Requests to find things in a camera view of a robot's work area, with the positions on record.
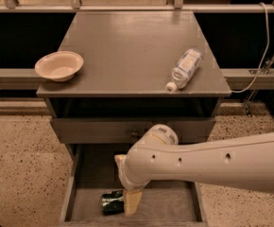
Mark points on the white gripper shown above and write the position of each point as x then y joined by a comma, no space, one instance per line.
123,177

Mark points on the crushed green can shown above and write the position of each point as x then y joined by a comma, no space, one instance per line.
112,202

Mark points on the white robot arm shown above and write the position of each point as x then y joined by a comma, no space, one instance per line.
244,162

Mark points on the open grey middle drawer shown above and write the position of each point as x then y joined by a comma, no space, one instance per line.
94,173

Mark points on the round dark drawer knob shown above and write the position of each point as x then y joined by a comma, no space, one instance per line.
134,134

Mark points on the grey wooden drawer cabinet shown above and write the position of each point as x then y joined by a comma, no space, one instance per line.
128,58

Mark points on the grey top drawer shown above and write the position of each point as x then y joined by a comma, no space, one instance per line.
117,130

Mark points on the white bowl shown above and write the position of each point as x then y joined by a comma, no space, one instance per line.
59,66

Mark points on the clear plastic water bottle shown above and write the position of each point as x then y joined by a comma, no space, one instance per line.
184,70

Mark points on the metal railing frame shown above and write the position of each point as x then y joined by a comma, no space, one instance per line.
30,29

